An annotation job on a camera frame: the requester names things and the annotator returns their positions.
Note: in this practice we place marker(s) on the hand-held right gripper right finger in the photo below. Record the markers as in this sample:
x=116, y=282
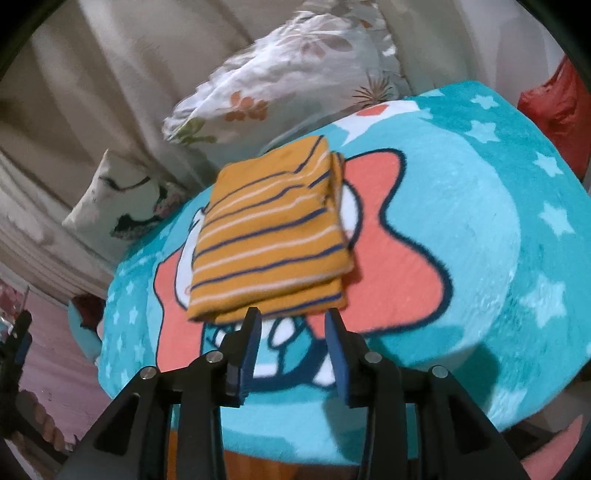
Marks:
x=335, y=355

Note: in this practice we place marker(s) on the blue star printed blanket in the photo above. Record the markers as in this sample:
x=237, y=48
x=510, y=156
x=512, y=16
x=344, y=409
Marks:
x=461, y=240

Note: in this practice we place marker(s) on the beige curtain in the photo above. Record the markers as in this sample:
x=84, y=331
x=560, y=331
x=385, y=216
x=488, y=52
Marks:
x=92, y=92

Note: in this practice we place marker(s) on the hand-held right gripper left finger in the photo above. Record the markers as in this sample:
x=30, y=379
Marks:
x=248, y=350

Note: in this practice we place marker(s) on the white floral pillow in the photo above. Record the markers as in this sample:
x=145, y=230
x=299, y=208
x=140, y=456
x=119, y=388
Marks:
x=295, y=78

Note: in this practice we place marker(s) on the yellow striped shirt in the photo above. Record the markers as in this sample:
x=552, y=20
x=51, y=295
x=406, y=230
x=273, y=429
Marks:
x=272, y=235

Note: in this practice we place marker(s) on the white printed cushion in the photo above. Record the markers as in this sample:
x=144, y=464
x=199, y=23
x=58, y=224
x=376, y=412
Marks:
x=120, y=198

